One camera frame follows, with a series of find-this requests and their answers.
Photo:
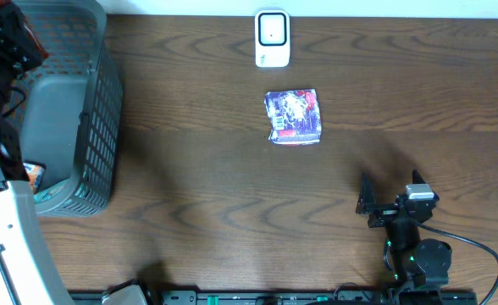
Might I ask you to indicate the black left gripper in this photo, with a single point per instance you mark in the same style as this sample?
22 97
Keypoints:
10 47

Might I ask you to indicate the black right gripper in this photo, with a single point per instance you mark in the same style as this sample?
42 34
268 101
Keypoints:
367 205

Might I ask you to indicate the red-brown snack bar wrapper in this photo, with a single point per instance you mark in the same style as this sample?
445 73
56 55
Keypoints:
35 36

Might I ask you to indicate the purple snack bag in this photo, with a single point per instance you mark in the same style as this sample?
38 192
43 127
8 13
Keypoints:
294 116

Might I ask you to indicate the green wet wipes pack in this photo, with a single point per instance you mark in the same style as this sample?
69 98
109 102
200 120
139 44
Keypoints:
50 192

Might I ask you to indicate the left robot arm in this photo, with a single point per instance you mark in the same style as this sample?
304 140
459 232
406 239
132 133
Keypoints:
27 272

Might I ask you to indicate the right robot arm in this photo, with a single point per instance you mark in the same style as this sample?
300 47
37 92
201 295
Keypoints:
420 265

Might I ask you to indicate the white barcode scanner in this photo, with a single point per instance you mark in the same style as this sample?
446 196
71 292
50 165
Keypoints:
272 39

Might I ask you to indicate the grey plastic mesh basket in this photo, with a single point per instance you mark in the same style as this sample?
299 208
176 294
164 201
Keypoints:
68 112

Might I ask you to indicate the orange tissue pack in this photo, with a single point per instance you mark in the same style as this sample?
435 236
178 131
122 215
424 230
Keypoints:
35 173

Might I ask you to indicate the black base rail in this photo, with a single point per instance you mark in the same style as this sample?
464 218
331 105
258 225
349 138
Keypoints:
347 296

